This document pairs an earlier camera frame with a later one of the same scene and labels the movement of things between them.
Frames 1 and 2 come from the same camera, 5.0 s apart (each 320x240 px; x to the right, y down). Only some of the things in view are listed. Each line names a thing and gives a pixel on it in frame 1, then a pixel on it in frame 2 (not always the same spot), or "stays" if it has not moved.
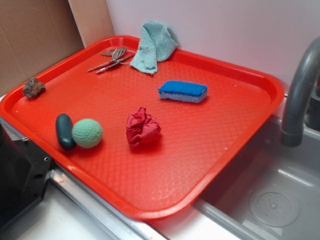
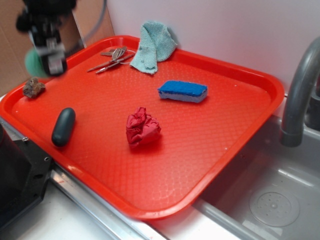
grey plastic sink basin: [271, 190] stays
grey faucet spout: [292, 133] stays
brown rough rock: [33, 88] stays
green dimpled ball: [87, 133] → [34, 65]
